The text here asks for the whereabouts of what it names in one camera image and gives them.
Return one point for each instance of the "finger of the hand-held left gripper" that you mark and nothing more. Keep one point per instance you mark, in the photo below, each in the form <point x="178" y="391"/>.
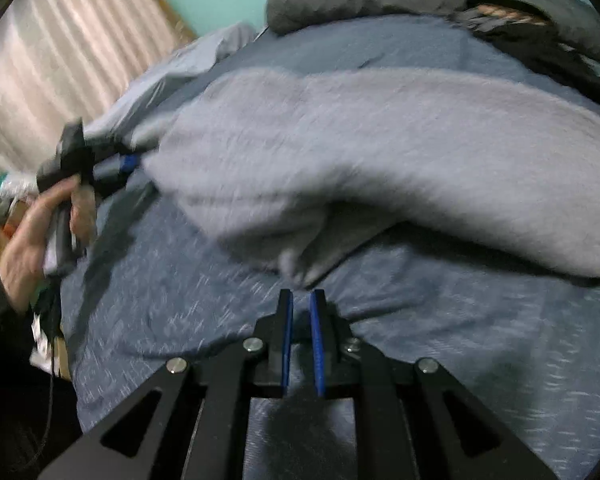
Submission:
<point x="127" y="162"/>

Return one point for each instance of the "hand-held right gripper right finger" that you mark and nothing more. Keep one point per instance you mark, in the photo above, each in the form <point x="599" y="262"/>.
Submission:
<point x="317" y="350"/>

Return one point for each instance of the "grey fleece pants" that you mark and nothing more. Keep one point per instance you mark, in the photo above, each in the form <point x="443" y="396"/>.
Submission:
<point x="380" y="160"/>

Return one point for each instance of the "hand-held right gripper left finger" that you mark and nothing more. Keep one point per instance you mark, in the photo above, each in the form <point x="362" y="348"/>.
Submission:
<point x="286" y="350"/>

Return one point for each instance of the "blue bed blanket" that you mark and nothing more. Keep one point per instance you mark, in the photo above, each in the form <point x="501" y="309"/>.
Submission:
<point x="430" y="340"/>

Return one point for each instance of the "pink striped curtain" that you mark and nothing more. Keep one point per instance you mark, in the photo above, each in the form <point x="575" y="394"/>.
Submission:
<point x="55" y="50"/>

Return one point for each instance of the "black garment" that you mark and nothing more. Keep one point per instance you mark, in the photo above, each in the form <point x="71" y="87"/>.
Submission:
<point x="545" y="50"/>

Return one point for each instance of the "light blue sheet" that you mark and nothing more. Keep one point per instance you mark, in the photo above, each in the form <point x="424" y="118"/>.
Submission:
<point x="180" y="65"/>

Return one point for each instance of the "person's left hand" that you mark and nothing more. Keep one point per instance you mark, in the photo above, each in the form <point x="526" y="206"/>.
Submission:
<point x="22" y="255"/>

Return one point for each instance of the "leopard print cloth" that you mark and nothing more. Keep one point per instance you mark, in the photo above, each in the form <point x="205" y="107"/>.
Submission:
<point x="505" y="12"/>

